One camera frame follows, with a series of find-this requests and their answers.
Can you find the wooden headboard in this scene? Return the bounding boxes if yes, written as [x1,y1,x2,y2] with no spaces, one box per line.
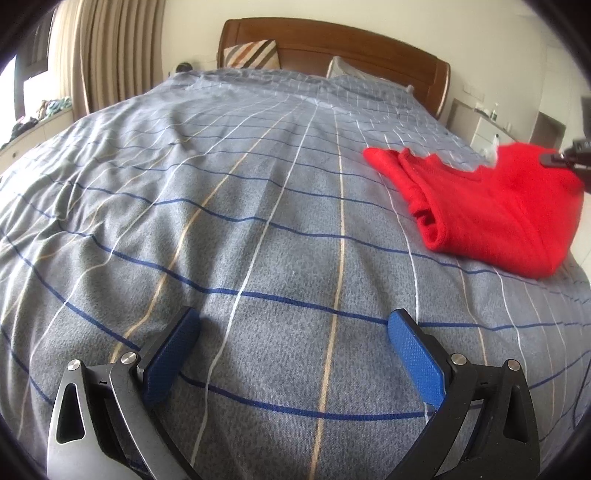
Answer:
[218,17,451,121]

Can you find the white window bench cabinet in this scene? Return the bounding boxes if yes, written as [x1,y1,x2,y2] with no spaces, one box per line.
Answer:
[0,108,75,172]

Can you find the blue checked blanket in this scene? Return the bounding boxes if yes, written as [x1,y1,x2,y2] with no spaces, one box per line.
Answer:
[0,68,591,480]

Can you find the striped cushion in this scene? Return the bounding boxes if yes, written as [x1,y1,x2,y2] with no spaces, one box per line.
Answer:
[228,41,282,71]

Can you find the white bedside cabinet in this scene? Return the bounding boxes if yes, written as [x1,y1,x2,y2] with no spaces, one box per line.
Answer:
[445,98,514,154]

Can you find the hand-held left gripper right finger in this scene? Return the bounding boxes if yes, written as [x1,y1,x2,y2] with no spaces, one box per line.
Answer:
[388,309,541,480]

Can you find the clear plastic bag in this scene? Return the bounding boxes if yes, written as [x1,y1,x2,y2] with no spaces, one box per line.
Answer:
[482,134,502,165]

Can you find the blue pillow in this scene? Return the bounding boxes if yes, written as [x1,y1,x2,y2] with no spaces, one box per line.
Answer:
[327,56,414,93]

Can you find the pile of clothes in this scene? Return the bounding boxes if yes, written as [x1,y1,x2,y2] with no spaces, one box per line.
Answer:
[0,98,72,148]

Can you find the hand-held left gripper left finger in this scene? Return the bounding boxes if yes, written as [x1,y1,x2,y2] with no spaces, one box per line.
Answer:
[46,305,201,480]

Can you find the beige curtain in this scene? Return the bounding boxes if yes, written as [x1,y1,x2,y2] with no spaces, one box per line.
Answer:
[48,0,167,121]

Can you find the red sweater with white dog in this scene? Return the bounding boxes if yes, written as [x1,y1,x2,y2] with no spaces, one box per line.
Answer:
[363,142,586,279]

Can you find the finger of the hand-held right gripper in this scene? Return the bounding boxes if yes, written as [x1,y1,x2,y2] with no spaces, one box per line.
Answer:
[540,137,591,191]

